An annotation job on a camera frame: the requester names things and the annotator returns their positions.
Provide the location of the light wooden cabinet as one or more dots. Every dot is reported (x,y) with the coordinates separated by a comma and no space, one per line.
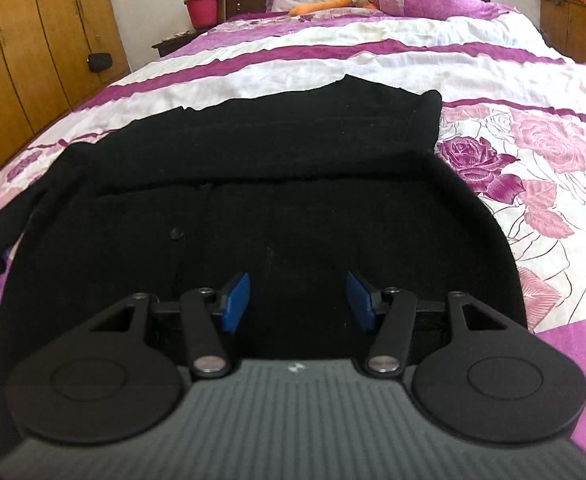
(580,30)

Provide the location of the light wooden wardrobe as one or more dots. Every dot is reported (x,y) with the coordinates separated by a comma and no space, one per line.
(28,50)

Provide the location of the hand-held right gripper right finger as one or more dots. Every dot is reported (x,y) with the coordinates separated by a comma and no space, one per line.
(359,305)

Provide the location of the pink bucket with green rim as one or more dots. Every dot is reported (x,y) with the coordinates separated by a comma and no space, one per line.
(202,10)

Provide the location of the dark wooden nightstand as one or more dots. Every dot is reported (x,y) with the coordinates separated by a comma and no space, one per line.
(173,42)

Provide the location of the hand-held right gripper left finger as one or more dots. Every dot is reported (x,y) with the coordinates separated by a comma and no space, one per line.
(235,305)

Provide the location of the purple floral bedspread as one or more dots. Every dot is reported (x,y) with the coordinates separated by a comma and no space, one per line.
(423,65)

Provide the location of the black knit garment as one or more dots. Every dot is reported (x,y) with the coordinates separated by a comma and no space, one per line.
(293,200)

